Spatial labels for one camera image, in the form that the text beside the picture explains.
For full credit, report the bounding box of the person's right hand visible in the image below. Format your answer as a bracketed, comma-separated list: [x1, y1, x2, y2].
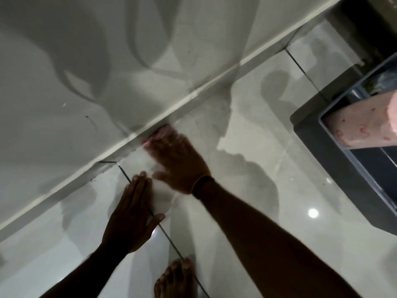
[143, 125, 212, 195]

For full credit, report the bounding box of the grey-blue plastic basket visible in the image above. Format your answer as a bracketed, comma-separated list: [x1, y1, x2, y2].
[290, 52, 397, 236]

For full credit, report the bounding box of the white cloth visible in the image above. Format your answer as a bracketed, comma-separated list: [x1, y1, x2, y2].
[119, 146, 180, 218]

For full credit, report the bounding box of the white baseboard strip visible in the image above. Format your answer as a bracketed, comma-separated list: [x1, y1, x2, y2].
[0, 0, 345, 243]

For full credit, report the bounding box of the dark furniture base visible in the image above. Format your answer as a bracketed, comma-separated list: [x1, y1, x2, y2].
[323, 0, 397, 72]

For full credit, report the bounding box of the black wristband with orange edge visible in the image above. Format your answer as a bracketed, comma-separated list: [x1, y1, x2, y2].
[191, 175, 216, 199]

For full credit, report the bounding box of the pink patterned fabric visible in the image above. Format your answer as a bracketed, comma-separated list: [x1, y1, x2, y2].
[323, 89, 397, 150]

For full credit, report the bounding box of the person's left hand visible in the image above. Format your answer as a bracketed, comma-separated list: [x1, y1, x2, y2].
[101, 171, 166, 255]

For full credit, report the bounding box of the person's bare foot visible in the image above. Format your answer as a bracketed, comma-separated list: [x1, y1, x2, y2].
[153, 257, 199, 298]

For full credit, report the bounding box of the person's right forearm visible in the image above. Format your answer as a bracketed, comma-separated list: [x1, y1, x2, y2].
[198, 180, 363, 298]

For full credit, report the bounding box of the person's left forearm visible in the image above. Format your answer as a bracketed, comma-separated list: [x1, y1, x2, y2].
[39, 242, 132, 298]

